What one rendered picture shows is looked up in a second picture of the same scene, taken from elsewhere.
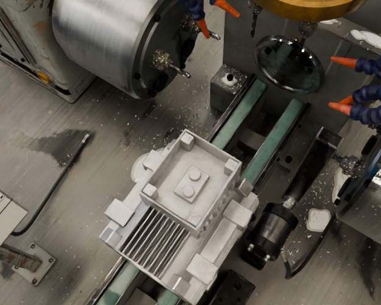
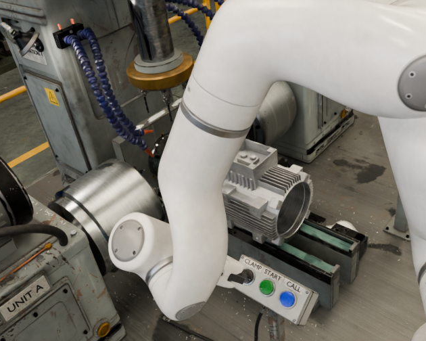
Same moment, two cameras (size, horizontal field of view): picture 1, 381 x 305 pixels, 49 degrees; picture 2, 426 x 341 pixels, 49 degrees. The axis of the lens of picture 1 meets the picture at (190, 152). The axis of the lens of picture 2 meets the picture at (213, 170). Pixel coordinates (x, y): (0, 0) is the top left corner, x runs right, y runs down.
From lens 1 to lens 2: 1.01 m
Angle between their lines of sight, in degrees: 54
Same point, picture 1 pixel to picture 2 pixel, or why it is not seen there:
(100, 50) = (137, 210)
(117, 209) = (256, 203)
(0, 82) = not seen: outside the picture
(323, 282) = not seen: hidden behind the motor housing
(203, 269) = (294, 168)
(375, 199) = (262, 111)
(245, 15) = (136, 152)
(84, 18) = (113, 207)
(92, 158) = not seen: hidden behind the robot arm
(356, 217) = (267, 126)
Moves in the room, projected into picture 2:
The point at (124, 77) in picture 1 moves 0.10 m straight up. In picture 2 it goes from (159, 207) to (151, 176)
